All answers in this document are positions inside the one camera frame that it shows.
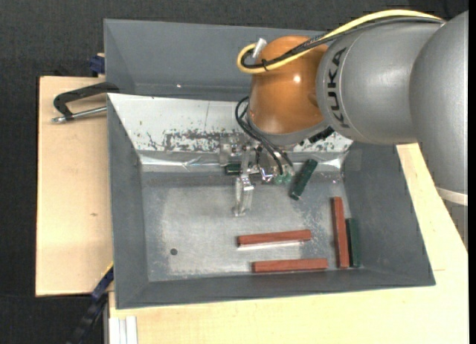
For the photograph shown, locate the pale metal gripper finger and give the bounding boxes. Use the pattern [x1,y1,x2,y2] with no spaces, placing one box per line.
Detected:
[239,175,257,215]
[231,178,244,218]

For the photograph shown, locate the grey metal bin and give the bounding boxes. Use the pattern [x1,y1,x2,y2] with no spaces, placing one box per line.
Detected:
[103,18,437,311]

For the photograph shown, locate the red-brown flat block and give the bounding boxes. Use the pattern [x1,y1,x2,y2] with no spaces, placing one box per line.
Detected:
[251,257,330,274]
[237,229,313,249]
[330,196,351,270]

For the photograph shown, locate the dark green flat block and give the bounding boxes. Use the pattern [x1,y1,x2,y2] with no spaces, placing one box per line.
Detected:
[289,158,319,201]
[345,218,362,268]

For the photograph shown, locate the pale wood flat board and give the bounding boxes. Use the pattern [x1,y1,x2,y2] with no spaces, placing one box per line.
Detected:
[35,75,115,297]

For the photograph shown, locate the black cylinder on white bracket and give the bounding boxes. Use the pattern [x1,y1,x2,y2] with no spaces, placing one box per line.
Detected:
[300,126,335,147]

